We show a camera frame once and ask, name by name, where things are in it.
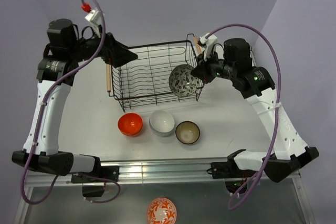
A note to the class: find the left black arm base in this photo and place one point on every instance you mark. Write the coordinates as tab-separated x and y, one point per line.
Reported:
105	175

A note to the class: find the black wire dish rack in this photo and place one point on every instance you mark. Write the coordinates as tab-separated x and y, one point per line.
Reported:
145	81

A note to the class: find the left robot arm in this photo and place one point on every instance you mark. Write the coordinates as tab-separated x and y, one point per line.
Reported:
66	53

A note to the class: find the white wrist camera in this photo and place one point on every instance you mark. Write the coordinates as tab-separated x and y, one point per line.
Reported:
206	43
95	21

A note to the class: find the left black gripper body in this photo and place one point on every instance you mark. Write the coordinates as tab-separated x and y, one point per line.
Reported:
85	50

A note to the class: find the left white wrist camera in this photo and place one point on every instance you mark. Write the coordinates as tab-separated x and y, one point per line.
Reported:
95	21

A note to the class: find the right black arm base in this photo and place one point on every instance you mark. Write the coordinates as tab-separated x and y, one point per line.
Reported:
233	176

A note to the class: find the brown bowl beige inside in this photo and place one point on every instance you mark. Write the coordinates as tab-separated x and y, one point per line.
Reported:
187	132

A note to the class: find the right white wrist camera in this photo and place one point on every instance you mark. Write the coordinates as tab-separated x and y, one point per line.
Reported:
206	43

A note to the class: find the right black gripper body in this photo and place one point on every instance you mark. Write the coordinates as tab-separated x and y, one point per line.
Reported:
214	66

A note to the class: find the black white patterned bowl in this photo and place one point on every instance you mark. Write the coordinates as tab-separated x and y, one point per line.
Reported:
181	82

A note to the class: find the aluminium mounting rail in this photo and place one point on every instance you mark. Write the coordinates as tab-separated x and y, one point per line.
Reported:
144	172

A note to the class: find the orange white patterned bowl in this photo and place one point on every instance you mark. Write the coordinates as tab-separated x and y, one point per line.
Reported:
161	210

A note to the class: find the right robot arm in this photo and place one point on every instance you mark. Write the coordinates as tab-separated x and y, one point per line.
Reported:
289	152

